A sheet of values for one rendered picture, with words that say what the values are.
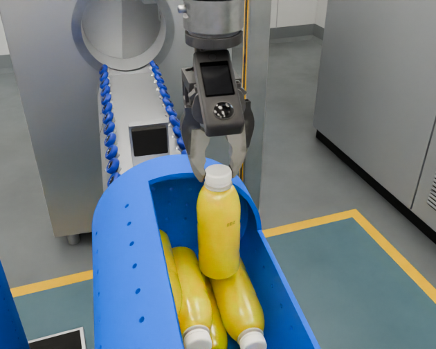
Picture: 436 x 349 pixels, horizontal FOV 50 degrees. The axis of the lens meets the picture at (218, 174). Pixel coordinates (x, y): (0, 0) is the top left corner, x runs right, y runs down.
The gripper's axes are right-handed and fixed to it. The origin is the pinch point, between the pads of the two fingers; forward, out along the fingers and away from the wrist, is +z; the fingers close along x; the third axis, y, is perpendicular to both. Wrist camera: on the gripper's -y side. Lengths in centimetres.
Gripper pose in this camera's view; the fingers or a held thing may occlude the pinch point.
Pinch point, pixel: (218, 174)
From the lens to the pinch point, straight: 67.7
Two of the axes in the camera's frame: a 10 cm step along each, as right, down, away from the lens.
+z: 0.1, 8.4, 5.4
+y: -2.3, -5.2, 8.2
